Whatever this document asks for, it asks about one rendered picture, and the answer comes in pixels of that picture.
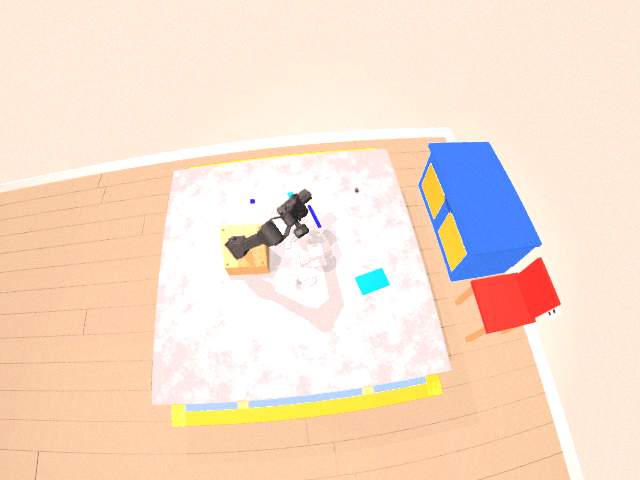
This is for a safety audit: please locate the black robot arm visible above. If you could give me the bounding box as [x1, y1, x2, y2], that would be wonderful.
[225, 188, 312, 261]

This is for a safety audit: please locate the cyan flat plate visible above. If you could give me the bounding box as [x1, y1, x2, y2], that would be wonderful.
[355, 268, 391, 295]

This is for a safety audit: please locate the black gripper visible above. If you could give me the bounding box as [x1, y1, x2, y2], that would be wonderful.
[276, 204, 309, 238]

